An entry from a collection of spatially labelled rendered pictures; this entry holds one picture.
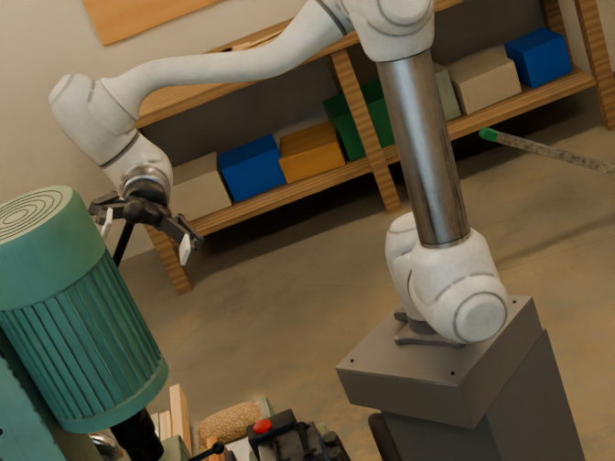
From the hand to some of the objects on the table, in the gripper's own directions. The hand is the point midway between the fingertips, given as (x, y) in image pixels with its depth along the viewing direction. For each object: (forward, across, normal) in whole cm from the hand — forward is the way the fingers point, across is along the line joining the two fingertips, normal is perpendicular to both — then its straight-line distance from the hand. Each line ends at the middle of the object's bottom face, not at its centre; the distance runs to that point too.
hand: (146, 241), depth 158 cm
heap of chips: (-1, -27, -30) cm, 40 cm away
